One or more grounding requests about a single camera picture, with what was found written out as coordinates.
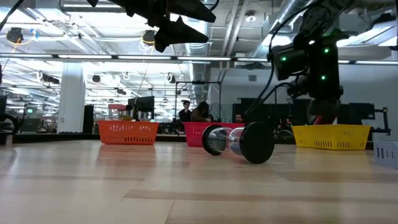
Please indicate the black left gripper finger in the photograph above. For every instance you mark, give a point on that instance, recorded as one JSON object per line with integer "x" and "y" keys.
{"x": 177, "y": 34}
{"x": 192, "y": 11}

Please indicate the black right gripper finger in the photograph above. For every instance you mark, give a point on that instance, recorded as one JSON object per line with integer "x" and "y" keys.
{"x": 325, "y": 108}

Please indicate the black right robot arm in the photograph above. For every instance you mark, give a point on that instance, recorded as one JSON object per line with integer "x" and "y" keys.
{"x": 320, "y": 18}

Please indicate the black ceiling spotlight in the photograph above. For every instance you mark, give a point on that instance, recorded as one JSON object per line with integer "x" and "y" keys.
{"x": 148, "y": 37}
{"x": 14, "y": 35}

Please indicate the yellow plastic basket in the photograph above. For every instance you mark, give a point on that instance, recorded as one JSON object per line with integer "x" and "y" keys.
{"x": 331, "y": 137}

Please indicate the black monitor row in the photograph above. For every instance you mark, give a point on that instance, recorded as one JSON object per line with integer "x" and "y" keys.
{"x": 360, "y": 112}

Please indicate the long ceiling light strip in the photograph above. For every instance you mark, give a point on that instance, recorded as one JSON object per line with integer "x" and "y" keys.
{"x": 140, "y": 57}

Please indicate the black stand with knob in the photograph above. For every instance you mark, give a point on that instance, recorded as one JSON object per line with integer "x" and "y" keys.
{"x": 385, "y": 121}

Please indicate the person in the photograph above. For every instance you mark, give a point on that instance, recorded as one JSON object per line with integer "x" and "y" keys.
{"x": 185, "y": 113}
{"x": 201, "y": 113}
{"x": 238, "y": 118}

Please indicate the light blue multiport charger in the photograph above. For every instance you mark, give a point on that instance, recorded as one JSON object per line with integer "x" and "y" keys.
{"x": 393, "y": 161}

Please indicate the red plastic basket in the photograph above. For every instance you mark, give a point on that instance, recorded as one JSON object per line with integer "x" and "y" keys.
{"x": 194, "y": 135}

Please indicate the orange plastic basket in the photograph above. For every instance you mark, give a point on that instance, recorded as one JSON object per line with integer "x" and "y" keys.
{"x": 127, "y": 133}

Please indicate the white square column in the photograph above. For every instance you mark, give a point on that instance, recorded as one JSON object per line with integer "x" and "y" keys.
{"x": 71, "y": 99}

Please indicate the silver ventilation duct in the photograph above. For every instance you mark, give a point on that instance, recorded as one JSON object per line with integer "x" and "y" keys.
{"x": 196, "y": 49}

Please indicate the black metal frame stand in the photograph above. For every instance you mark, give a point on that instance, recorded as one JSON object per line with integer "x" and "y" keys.
{"x": 199, "y": 82}

